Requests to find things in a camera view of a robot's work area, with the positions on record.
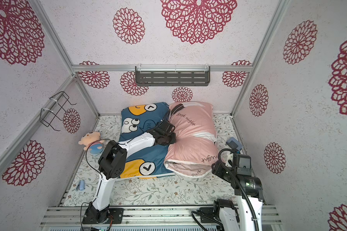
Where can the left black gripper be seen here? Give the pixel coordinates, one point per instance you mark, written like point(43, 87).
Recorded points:
point(174, 139)

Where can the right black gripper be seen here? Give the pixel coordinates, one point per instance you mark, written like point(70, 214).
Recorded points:
point(218, 169)

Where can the blue cartoon pillow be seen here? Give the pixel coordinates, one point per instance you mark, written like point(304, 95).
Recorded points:
point(144, 157)

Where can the pink good night pillow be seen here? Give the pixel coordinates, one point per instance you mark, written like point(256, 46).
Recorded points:
point(194, 150)

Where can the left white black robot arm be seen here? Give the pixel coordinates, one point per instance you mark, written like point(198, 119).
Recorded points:
point(112, 164)

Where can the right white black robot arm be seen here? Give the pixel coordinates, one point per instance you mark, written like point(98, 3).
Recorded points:
point(245, 213)

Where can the blue grey small box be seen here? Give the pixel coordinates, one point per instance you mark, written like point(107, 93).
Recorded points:
point(234, 144)

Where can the pink plush bear toy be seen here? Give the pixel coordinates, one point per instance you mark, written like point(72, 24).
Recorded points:
point(92, 143)

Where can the small blue clip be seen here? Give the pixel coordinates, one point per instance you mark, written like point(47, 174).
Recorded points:
point(81, 185)

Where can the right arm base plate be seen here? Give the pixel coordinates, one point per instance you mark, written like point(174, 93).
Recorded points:
point(208, 213)

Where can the grey slotted wall shelf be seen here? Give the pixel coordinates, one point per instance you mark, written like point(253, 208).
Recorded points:
point(175, 77)

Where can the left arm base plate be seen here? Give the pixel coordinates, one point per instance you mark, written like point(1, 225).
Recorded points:
point(113, 215)

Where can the black wire wall rack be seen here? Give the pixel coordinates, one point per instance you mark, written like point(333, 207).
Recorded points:
point(51, 112)

